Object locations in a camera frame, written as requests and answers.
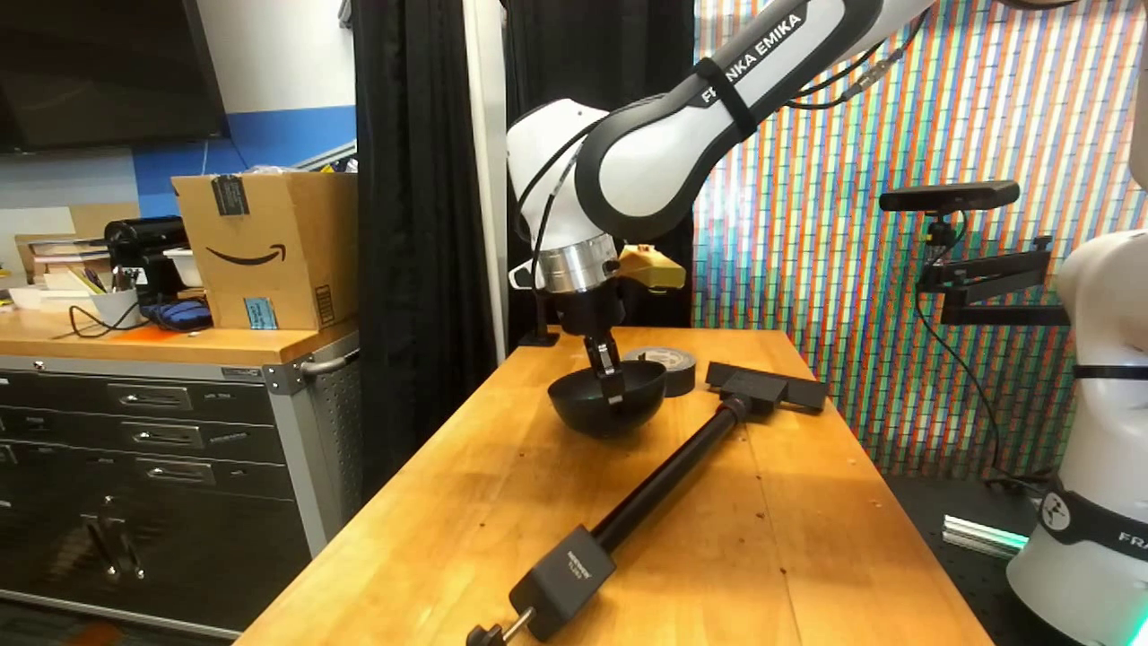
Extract large cardboard box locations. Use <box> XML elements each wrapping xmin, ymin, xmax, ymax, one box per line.
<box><xmin>170</xmin><ymin>169</ymin><xmax>361</xmax><ymax>332</ymax></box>

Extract thin black cable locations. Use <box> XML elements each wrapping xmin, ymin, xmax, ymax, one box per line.
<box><xmin>68</xmin><ymin>302</ymin><xmax>146</xmax><ymax>340</ymax></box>

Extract tool cabinet with wooden top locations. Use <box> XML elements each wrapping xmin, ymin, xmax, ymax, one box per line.
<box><xmin>0</xmin><ymin>305</ymin><xmax>365</xmax><ymax>641</ymax></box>

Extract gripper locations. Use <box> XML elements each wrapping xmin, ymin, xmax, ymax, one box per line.
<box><xmin>549</xmin><ymin>280</ymin><xmax>628</xmax><ymax>411</ymax></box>

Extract camera on mount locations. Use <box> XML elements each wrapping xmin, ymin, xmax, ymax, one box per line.
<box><xmin>878</xmin><ymin>179</ymin><xmax>1074</xmax><ymax>329</ymax></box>

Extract colourful patterned backdrop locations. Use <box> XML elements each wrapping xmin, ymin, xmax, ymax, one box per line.
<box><xmin>692</xmin><ymin>0</ymin><xmax>1148</xmax><ymax>479</ymax></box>

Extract black clamp foot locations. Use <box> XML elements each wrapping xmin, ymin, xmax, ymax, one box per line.
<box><xmin>517</xmin><ymin>294</ymin><xmax>562</xmax><ymax>349</ymax></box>

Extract black wall screen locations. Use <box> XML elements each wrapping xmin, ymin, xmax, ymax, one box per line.
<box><xmin>0</xmin><ymin>0</ymin><xmax>230</xmax><ymax>154</ymax></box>

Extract white container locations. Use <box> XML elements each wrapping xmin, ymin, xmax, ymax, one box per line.
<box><xmin>163</xmin><ymin>248</ymin><xmax>206</xmax><ymax>289</ymax></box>

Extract black clamp pole mount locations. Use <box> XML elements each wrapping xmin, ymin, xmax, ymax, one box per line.
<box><xmin>465</xmin><ymin>361</ymin><xmax>831</xmax><ymax>646</ymax></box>

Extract white cup with pens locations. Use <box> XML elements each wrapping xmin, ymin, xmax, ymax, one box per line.
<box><xmin>70</xmin><ymin>266</ymin><xmax>144</xmax><ymax>331</ymax></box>

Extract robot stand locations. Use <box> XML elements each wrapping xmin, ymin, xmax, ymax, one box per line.
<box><xmin>883</xmin><ymin>473</ymin><xmax>1148</xmax><ymax>646</ymax></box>

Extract black bowl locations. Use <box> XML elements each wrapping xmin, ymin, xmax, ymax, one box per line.
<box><xmin>547</xmin><ymin>358</ymin><xmax>669</xmax><ymax>441</ymax></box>

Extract roll of black tape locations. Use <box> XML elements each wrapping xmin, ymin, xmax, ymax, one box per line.
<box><xmin>622</xmin><ymin>346</ymin><xmax>699</xmax><ymax>398</ymax></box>

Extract stack of books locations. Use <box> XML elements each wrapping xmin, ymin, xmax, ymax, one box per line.
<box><xmin>13</xmin><ymin>232</ymin><xmax>115</xmax><ymax>312</ymax></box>

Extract black kitchen appliance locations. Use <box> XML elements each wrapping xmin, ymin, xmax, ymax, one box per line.
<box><xmin>104</xmin><ymin>214</ymin><xmax>191</xmax><ymax>303</ymax></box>

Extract silver aluminium bars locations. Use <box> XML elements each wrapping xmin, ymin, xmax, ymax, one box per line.
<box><xmin>941</xmin><ymin>513</ymin><xmax>1030</xmax><ymax>559</ymax></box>

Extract small cardboard box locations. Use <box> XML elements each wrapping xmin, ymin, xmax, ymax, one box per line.
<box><xmin>68</xmin><ymin>201</ymin><xmax>143</xmax><ymax>241</ymax></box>

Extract black curtain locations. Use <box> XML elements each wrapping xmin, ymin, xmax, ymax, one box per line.
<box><xmin>352</xmin><ymin>0</ymin><xmax>497</xmax><ymax>496</ymax></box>
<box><xmin>500</xmin><ymin>0</ymin><xmax>697</xmax><ymax>346</ymax></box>

